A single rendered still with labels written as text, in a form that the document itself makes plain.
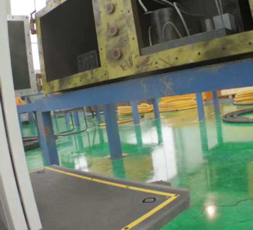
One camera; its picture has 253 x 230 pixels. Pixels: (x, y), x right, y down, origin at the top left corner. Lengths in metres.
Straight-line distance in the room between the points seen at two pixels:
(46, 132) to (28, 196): 1.41
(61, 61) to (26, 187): 1.41
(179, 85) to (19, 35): 1.16
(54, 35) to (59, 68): 0.24
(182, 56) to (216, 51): 0.14
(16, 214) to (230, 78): 0.81
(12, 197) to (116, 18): 0.95
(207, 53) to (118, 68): 0.45
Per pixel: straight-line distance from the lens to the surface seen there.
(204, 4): 1.33
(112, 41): 1.26
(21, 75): 1.77
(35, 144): 3.77
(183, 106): 6.25
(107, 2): 1.31
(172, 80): 1.09
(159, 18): 1.19
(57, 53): 1.86
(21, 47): 1.81
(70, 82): 1.52
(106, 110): 2.36
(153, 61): 1.10
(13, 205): 0.54
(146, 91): 1.17
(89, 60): 1.71
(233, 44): 0.95
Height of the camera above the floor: 0.57
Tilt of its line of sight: 2 degrees down
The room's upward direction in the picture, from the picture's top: 9 degrees counter-clockwise
